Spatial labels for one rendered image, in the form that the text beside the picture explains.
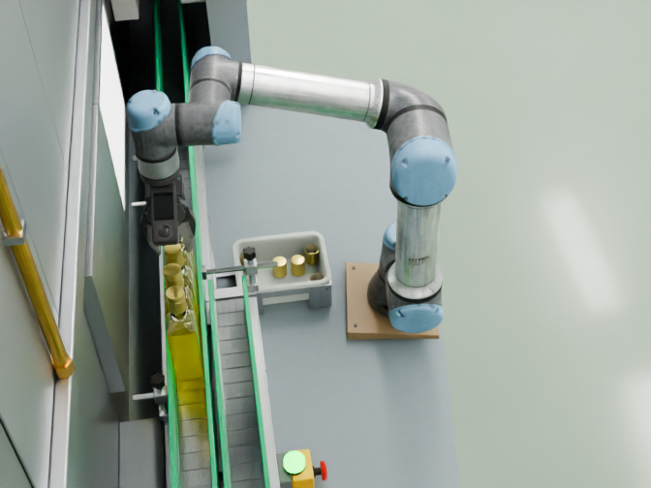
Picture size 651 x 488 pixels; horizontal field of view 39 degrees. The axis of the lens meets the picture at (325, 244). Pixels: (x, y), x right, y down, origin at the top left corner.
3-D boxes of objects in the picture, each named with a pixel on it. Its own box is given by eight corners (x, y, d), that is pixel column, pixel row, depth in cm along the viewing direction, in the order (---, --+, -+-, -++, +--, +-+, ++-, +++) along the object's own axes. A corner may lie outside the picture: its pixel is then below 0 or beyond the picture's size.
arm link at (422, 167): (435, 287, 212) (450, 102, 171) (444, 340, 202) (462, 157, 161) (383, 289, 212) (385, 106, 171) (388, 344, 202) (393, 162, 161)
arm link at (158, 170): (177, 161, 164) (131, 166, 163) (180, 180, 167) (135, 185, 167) (176, 134, 169) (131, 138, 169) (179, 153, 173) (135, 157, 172)
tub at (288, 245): (233, 262, 234) (231, 239, 228) (322, 253, 236) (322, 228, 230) (239, 316, 222) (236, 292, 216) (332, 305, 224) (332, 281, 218)
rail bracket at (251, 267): (204, 288, 211) (199, 251, 202) (278, 279, 213) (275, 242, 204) (205, 298, 209) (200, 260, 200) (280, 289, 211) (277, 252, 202)
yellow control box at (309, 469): (277, 471, 194) (275, 452, 189) (312, 466, 195) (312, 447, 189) (281, 502, 189) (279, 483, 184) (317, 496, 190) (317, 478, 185)
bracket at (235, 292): (215, 306, 216) (212, 287, 211) (256, 301, 217) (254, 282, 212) (217, 319, 214) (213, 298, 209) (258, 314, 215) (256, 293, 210)
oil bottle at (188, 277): (175, 327, 204) (163, 261, 189) (201, 324, 205) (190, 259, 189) (176, 348, 200) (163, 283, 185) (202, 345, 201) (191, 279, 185)
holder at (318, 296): (213, 267, 234) (210, 246, 228) (322, 255, 236) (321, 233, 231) (218, 320, 222) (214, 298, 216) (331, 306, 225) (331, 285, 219)
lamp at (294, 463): (282, 457, 188) (281, 449, 186) (304, 454, 188) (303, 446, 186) (284, 476, 185) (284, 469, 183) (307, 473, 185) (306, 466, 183)
